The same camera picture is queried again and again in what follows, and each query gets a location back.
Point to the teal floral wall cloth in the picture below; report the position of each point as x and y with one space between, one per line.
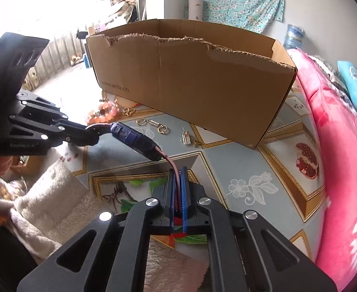
236 0

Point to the gold beaded clip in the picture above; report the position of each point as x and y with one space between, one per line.
187 138

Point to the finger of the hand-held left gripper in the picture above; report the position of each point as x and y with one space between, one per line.
75 132

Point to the silver spring charm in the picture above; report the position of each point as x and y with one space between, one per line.
154 123

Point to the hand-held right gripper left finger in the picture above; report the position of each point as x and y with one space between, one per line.
173 188

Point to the pink floral blanket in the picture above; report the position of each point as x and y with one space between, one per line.
342 173

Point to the brown cardboard box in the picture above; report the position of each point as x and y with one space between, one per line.
196 91

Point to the grey lace throw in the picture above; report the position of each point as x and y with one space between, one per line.
330 73

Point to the blue cartoon pillow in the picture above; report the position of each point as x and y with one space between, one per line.
356 82

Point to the beige cloth pile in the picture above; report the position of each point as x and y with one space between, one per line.
125 6

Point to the beige fuzzy towel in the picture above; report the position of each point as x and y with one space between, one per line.
53 203

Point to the fruit print tablecloth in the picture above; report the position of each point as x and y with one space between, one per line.
227 164

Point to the gold knot ornament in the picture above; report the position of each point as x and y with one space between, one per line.
129 111

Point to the dark smart watch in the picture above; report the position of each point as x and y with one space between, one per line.
132 140

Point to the blue water jug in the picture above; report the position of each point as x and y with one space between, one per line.
294 36

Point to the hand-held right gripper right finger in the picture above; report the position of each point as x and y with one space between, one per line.
183 194

